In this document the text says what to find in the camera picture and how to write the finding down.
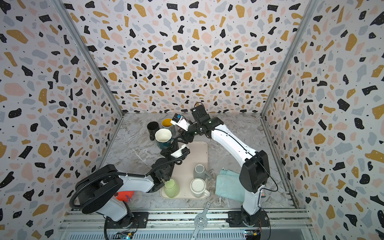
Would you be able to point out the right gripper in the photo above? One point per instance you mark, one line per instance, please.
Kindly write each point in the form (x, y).
(186, 135)

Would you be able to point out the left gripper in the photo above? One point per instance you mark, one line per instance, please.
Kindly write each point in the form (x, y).
(168, 152)

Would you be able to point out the dark green mug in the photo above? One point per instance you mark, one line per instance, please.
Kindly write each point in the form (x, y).
(163, 138)

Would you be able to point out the grey mug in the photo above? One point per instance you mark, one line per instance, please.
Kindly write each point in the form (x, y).
(201, 173)

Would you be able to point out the light blue mug yellow inside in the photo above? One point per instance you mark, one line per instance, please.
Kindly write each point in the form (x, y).
(166, 124)

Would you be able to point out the black mug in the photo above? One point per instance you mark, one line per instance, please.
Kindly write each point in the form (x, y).
(153, 127)

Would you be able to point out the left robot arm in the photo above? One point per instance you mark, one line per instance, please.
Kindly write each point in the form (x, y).
(97, 192)

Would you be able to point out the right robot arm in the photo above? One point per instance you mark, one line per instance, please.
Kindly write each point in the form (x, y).
(255, 164)

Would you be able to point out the light green mug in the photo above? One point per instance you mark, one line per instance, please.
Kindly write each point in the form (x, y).
(171, 188)

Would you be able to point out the white mug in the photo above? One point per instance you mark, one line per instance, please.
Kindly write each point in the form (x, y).
(199, 188)

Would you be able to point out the beige tray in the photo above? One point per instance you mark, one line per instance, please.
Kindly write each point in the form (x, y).
(184, 174)

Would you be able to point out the teal cloth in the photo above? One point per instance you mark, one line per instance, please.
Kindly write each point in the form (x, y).
(228, 186)

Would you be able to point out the red fish plush toy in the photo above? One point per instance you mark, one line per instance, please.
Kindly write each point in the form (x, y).
(124, 196)

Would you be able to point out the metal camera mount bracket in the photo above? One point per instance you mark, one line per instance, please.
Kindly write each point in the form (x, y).
(201, 219)

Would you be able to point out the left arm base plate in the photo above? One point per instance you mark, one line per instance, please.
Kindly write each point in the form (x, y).
(138, 220)

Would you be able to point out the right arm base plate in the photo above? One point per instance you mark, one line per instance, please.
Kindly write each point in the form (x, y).
(241, 219)

